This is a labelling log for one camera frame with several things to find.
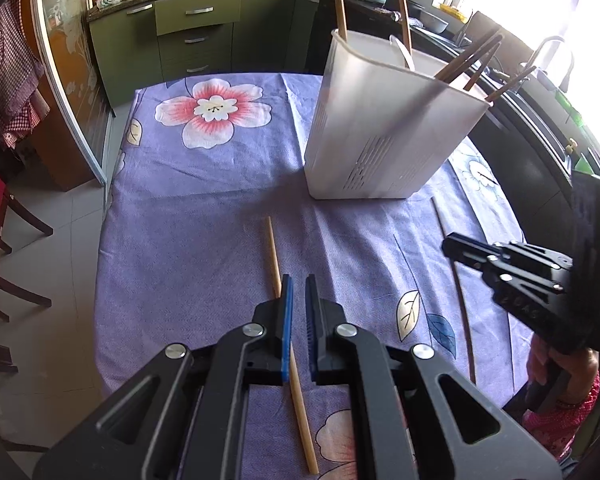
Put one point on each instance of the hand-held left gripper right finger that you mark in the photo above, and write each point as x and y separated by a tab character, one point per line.
311	330

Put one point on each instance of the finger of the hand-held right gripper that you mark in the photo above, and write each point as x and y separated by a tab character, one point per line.
480	250
515	285

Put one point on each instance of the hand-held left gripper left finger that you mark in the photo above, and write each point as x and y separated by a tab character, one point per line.
287	330

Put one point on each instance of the dark wooden chopstick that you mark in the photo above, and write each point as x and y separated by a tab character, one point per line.
462	310

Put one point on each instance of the light bamboo chopstick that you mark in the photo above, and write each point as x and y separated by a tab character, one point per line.
274	255

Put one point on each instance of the white plastic utensil holder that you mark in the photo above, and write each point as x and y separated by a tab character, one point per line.
380	125

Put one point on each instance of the clear plastic spoon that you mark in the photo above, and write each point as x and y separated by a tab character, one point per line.
393	39

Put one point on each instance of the person's right forearm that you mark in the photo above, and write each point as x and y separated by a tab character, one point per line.
555	430

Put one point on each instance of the person's right hand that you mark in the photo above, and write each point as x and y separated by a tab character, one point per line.
580	375

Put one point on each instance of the purple floral tablecloth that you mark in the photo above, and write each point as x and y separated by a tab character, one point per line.
205	240

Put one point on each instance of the green plastic object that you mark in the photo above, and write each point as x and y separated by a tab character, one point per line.
572	110

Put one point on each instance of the brown wooden chopstick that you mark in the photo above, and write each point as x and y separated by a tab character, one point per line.
482	67
340	5
405	25
512	84
467	57

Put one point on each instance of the tall steel faucet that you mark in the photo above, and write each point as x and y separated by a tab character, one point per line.
545	50

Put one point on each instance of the short steel faucet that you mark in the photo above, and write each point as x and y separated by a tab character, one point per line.
461	25

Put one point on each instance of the wooden cutting board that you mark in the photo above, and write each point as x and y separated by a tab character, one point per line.
482	22

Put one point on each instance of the yellow tray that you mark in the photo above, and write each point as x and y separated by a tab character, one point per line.
452	12

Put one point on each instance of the green lower cabinets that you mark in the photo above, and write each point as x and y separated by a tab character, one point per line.
195	40

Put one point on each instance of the printed glass sliding door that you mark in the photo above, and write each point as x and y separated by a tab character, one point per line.
72	85

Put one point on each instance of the red checked apron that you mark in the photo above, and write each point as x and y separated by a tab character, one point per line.
10	75

